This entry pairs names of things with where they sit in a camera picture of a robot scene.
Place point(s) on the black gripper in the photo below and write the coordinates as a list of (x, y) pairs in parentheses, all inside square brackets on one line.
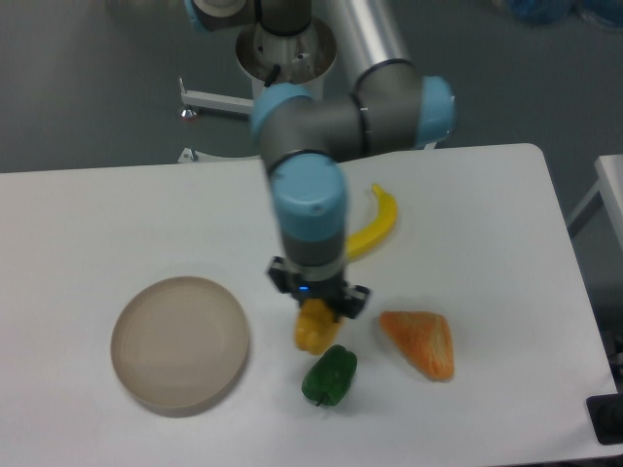
[(326, 282)]

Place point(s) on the blue bag in background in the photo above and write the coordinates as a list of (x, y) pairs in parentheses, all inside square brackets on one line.
[(606, 14)]

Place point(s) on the orange bread wedge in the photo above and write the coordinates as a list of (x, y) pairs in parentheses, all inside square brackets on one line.
[(425, 339)]

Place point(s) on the yellow bell pepper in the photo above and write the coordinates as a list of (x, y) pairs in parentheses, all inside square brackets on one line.
[(316, 327)]

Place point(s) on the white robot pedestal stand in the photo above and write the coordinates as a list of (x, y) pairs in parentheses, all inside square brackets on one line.
[(219, 102)]

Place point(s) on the green bell pepper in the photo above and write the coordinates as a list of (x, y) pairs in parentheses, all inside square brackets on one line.
[(328, 381)]

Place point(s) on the beige round plate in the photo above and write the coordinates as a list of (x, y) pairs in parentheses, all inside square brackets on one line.
[(180, 345)]

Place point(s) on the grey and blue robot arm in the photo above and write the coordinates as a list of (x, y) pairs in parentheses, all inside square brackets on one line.
[(332, 91)]

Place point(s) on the black device at table edge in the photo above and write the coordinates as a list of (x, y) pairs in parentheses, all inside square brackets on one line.
[(606, 417)]

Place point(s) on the yellow banana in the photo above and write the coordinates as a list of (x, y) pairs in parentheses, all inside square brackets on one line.
[(376, 231)]

